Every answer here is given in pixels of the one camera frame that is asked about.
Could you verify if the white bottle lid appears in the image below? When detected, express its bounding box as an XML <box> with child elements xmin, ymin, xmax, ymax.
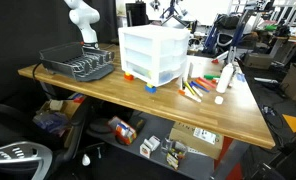
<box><xmin>215</xmin><ymin>96</ymin><xmax>224</xmax><ymax>104</ymax></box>

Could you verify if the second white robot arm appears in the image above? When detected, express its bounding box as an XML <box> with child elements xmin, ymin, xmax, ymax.
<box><xmin>64</xmin><ymin>0</ymin><xmax>100</xmax><ymax>49</ymax></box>

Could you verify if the white plastic bottle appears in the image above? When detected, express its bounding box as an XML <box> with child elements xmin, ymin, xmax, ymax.
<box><xmin>216</xmin><ymin>63</ymin><xmax>234</xmax><ymax>93</ymax></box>

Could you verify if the blue yellow lego block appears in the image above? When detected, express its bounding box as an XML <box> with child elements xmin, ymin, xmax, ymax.
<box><xmin>145</xmin><ymin>84</ymin><xmax>156</xmax><ymax>93</ymax></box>

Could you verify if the red lego block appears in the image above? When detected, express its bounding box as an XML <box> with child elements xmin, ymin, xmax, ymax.
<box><xmin>124</xmin><ymin>72</ymin><xmax>134</xmax><ymax>81</ymax></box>

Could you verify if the white three-drawer organizer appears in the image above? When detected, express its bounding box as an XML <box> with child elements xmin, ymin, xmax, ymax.
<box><xmin>118</xmin><ymin>25</ymin><xmax>190</xmax><ymax>87</ymax></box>

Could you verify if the yellow marker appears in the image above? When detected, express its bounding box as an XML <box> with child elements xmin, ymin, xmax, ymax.
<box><xmin>184</xmin><ymin>81</ymin><xmax>195</xmax><ymax>95</ymax></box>

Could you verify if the white marker orange cap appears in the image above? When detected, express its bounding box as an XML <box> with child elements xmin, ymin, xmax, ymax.
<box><xmin>178</xmin><ymin>90</ymin><xmax>202</xmax><ymax>103</ymax></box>

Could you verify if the blue marker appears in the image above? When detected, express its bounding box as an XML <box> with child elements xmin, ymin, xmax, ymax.
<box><xmin>190</xmin><ymin>81</ymin><xmax>210</xmax><ymax>93</ymax></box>

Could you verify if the red toy box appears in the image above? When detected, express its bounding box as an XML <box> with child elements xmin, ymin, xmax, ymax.
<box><xmin>108</xmin><ymin>116</ymin><xmax>137</xmax><ymax>145</ymax></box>

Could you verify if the white square holder cup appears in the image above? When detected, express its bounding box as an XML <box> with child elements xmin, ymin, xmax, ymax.
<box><xmin>189</xmin><ymin>63</ymin><xmax>203</xmax><ymax>78</ymax></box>

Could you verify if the green marker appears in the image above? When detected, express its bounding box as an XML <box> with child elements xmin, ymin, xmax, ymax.
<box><xmin>204</xmin><ymin>74</ymin><xmax>220</xmax><ymax>80</ymax></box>

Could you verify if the pink marker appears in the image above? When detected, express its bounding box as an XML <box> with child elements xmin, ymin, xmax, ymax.
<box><xmin>198</xmin><ymin>77</ymin><xmax>216</xmax><ymax>88</ymax></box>

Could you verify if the cardboard box under table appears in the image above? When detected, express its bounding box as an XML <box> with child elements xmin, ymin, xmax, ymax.
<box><xmin>169</xmin><ymin>122</ymin><xmax>223</xmax><ymax>159</ymax></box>

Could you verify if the grey dish rack bin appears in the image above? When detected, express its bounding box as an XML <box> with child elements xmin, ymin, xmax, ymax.
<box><xmin>39</xmin><ymin>42</ymin><xmax>114</xmax><ymax>82</ymax></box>

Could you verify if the open cardboard box of items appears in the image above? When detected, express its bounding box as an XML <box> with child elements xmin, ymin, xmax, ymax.
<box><xmin>33</xmin><ymin>100</ymin><xmax>80</xmax><ymax>148</ymax></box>

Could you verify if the black office chair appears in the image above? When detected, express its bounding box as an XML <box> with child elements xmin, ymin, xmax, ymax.
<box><xmin>0</xmin><ymin>98</ymin><xmax>91</xmax><ymax>180</ymax></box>

